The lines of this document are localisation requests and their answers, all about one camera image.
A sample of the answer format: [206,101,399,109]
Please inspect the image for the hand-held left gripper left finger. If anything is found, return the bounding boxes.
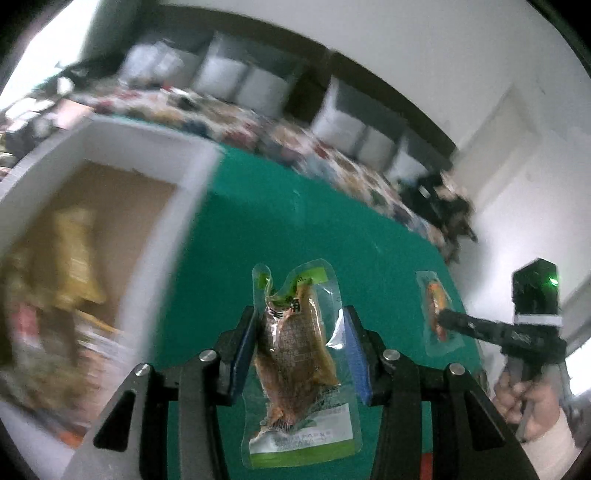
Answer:
[62,305,259,480]

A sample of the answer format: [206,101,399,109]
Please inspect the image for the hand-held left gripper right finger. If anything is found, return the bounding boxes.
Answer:
[342,305,541,480]

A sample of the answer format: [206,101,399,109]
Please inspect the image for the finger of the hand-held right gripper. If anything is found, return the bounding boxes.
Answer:
[436,308,511,346]

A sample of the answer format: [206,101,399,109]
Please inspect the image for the clear packet orange snack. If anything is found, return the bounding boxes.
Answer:
[414,270,466,357]

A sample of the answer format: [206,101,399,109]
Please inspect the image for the clear packet brown chicken leg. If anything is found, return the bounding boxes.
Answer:
[242,260,363,470]

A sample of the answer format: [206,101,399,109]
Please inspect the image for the white cardboard box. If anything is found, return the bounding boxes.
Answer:
[0,114,228,480]

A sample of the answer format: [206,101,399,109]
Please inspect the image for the yellow snack packet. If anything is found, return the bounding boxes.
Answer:
[48,207,108,306]

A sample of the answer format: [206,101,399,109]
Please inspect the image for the person's right forearm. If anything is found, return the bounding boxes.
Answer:
[521,408,586,480]

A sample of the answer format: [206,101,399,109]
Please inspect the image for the person's right hand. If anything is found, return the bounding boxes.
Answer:
[492,367,576,442]

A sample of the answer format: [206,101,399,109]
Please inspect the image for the black backpack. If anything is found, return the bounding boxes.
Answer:
[401,170,479,246]

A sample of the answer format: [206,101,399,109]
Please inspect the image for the green blanket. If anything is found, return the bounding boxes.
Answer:
[164,142,485,480]

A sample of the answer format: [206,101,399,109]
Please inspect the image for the orange bed sheet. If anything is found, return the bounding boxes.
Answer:
[414,453,437,480]

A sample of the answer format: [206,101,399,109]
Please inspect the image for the grey two-tone pillow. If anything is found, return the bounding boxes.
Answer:
[308,75,408,158]
[191,34,297,117]
[385,133,440,186]
[119,41,205,89]

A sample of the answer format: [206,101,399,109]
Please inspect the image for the floral bed sheet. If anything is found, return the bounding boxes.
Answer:
[68,84,459,265]

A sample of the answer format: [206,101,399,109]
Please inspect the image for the dark brown headboard panel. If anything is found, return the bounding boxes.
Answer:
[157,28,334,121]
[325,50,459,160]

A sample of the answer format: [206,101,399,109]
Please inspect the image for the row of assorted small items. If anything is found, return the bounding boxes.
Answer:
[0,76,95,164]

